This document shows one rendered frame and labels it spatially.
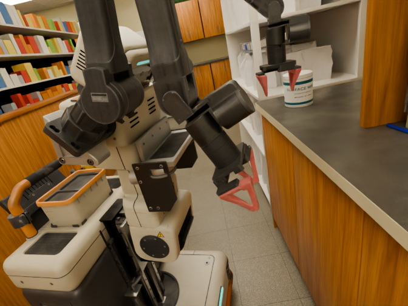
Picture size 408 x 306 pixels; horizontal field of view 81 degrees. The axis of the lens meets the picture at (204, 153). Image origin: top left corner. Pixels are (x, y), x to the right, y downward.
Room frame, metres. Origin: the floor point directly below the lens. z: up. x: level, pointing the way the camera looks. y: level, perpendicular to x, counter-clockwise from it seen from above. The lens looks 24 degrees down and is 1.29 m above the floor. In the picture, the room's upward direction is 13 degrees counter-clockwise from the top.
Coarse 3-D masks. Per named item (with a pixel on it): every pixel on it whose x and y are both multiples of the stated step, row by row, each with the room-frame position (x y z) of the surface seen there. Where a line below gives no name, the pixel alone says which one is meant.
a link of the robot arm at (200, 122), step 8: (200, 112) 0.43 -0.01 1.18; (208, 112) 0.43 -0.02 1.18; (192, 120) 0.42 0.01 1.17; (200, 120) 0.41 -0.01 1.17; (208, 120) 0.41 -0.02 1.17; (216, 120) 0.41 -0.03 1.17; (192, 128) 0.41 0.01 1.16; (200, 128) 0.41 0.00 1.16; (208, 128) 0.41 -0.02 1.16; (216, 128) 0.41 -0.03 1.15; (192, 136) 0.42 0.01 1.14; (200, 136) 0.41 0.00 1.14; (208, 136) 0.41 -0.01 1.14; (216, 136) 0.41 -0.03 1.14; (200, 144) 0.41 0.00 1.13
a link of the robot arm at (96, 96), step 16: (80, 0) 0.45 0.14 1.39; (96, 0) 0.45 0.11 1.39; (112, 0) 0.47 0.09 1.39; (80, 16) 0.46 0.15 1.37; (96, 16) 0.45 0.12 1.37; (112, 16) 0.47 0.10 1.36; (96, 32) 0.45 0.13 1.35; (112, 32) 0.46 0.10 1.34; (96, 48) 0.45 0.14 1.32; (112, 48) 0.45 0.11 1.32; (96, 64) 0.45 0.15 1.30; (112, 64) 0.45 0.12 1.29; (128, 64) 0.51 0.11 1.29; (96, 80) 0.43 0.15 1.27; (112, 80) 0.45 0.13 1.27; (96, 96) 0.44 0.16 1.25; (112, 96) 0.43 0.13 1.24; (96, 112) 0.44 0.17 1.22; (112, 112) 0.43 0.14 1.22
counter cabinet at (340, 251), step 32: (288, 160) 0.93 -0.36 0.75; (288, 192) 0.97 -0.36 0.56; (320, 192) 0.65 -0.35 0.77; (288, 224) 1.00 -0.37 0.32; (320, 224) 0.65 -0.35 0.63; (352, 224) 0.47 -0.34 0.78; (320, 256) 0.65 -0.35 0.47; (352, 256) 0.46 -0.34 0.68; (384, 256) 0.36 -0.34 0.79; (320, 288) 0.65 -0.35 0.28; (352, 288) 0.45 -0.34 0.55; (384, 288) 0.35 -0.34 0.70
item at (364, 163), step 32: (320, 96) 1.18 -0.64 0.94; (352, 96) 1.06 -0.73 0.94; (288, 128) 0.85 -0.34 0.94; (320, 128) 0.78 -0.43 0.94; (352, 128) 0.72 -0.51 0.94; (384, 128) 0.67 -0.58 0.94; (320, 160) 0.58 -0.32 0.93; (352, 160) 0.53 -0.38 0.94; (384, 160) 0.50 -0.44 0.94; (352, 192) 0.44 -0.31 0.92; (384, 192) 0.39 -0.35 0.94; (384, 224) 0.33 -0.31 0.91
